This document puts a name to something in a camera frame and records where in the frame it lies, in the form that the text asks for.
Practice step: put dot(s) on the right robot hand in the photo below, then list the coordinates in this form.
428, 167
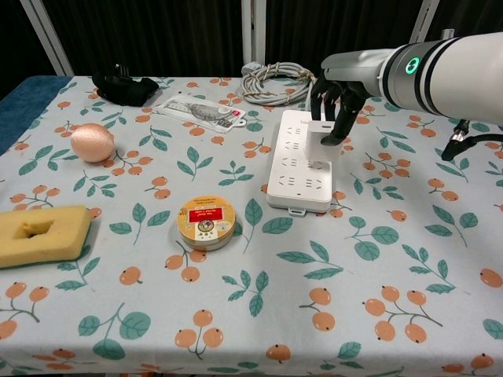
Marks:
353, 66

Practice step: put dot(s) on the white plug adapter cube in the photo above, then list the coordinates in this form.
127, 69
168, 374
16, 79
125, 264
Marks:
314, 145

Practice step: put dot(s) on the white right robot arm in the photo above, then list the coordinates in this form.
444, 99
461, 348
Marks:
452, 74

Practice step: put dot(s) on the white power strip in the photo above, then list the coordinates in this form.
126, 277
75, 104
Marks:
291, 184

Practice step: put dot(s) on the fish print package card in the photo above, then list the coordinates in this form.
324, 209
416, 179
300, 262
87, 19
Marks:
200, 112

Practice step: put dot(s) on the black pleated curtain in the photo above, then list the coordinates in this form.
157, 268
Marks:
157, 35

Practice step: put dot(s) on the round yellow tin red label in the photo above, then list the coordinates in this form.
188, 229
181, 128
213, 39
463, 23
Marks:
206, 225

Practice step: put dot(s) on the black fabric glove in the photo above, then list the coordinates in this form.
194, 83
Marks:
123, 92

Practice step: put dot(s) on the fruit and leaf tablecloth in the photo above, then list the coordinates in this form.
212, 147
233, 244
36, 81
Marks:
251, 306

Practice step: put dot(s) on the copper pink egg ball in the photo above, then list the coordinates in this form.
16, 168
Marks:
92, 142

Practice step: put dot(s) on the yellow sponge with hole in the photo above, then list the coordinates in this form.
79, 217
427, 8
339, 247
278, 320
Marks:
59, 239

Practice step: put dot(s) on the white slanted frame post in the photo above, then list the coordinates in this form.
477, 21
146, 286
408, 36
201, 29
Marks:
422, 23
49, 39

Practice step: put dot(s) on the white upright frame post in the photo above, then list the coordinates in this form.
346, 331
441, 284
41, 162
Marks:
251, 35

